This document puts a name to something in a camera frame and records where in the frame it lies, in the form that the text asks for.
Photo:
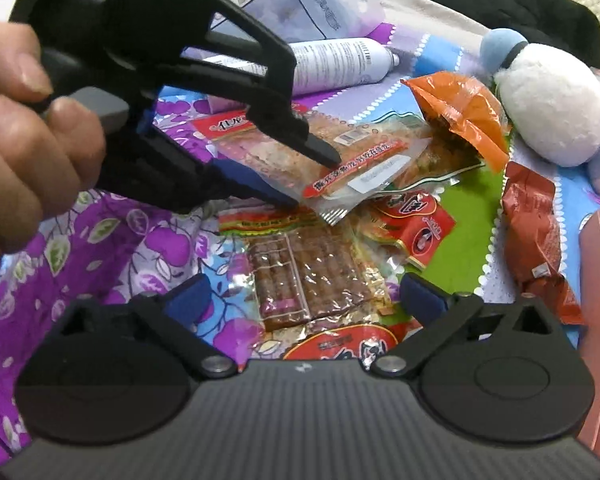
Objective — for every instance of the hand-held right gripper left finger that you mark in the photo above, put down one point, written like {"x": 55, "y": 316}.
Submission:
{"x": 190, "y": 296}

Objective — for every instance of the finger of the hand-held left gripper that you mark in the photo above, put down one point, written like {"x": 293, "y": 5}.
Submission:
{"x": 285, "y": 90}
{"x": 250, "y": 185}

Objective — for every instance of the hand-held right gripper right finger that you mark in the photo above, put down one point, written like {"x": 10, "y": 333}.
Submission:
{"x": 422, "y": 296}

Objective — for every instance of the pile of snack packets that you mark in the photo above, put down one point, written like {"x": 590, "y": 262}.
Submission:
{"x": 320, "y": 275}

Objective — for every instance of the clear red-label snack packet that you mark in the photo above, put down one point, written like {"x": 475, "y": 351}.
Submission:
{"x": 375, "y": 150}

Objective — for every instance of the orange foil snack packet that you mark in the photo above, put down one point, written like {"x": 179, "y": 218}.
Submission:
{"x": 460, "y": 105}

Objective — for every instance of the person's left hand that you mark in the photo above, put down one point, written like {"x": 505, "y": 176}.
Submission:
{"x": 25, "y": 170}

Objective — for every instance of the white spray can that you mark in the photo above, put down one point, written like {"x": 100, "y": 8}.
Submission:
{"x": 340, "y": 62}

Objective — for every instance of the purple floral bed sheet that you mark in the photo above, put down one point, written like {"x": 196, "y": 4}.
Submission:
{"x": 145, "y": 240}

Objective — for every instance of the clear blue-print plastic bag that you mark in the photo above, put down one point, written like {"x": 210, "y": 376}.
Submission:
{"x": 320, "y": 5}

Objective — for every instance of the white and blue plush toy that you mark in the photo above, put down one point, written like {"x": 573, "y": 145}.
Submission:
{"x": 550, "y": 105}

